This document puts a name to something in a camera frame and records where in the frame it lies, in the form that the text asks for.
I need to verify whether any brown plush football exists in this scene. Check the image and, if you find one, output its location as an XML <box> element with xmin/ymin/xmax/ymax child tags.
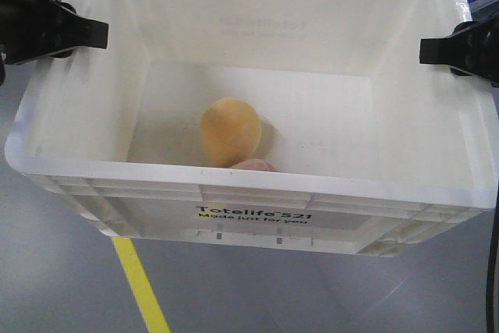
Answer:
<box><xmin>231</xmin><ymin>158</ymin><xmax>277</xmax><ymax>172</ymax></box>

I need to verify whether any black right cable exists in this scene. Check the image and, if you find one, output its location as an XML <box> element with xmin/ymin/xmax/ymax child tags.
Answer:
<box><xmin>485</xmin><ymin>184</ymin><xmax>499</xmax><ymax>333</ymax></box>

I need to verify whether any white plastic tote box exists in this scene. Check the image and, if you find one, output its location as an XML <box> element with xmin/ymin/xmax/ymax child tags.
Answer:
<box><xmin>5</xmin><ymin>0</ymin><xmax>498</xmax><ymax>257</ymax></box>

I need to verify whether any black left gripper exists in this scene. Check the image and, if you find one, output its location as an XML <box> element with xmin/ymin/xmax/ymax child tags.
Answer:
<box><xmin>1</xmin><ymin>0</ymin><xmax>108</xmax><ymax>83</ymax></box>

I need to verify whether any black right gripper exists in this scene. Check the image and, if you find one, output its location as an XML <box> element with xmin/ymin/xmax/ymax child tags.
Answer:
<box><xmin>419</xmin><ymin>17</ymin><xmax>498</xmax><ymax>87</ymax></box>

